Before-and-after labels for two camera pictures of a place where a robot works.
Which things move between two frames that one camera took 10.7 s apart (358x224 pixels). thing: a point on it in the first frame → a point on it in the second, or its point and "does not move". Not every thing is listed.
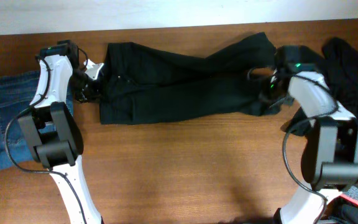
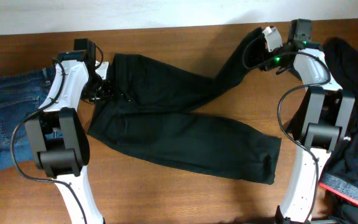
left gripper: x=86 y=86 does not move
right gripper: x=263 y=96 → x=266 y=65
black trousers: x=142 y=84 → x=144 y=106
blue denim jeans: x=12 y=94 does not move
